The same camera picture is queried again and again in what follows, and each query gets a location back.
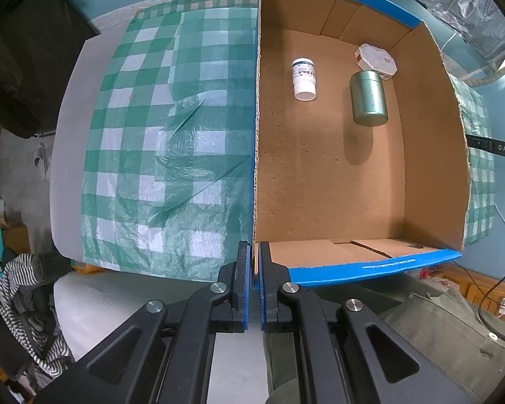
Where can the green round tin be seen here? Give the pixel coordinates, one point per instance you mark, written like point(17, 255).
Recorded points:
point(368, 101)

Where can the green checked tablecloth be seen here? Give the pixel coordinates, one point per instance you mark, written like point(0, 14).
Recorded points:
point(151, 134)

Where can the grey plastic sheet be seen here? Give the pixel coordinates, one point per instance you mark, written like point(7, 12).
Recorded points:
point(458, 4)

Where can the blue cardboard box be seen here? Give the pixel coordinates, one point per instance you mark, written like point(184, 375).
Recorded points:
point(320, 176)

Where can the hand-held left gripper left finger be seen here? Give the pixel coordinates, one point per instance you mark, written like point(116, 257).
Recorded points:
point(246, 286)

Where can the white octagonal box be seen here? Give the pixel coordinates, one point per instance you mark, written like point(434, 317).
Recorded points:
point(376, 59)

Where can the white pill bottle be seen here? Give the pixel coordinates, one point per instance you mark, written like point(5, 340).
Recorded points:
point(304, 80)

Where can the striped cloth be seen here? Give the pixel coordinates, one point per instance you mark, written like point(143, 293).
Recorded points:
point(21, 277)

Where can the olive green garment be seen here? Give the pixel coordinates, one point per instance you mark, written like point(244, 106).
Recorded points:
point(437, 332)

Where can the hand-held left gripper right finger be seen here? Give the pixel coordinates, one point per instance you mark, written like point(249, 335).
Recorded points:
point(262, 286)

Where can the white slipper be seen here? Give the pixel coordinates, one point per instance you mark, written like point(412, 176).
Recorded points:
point(42, 162)

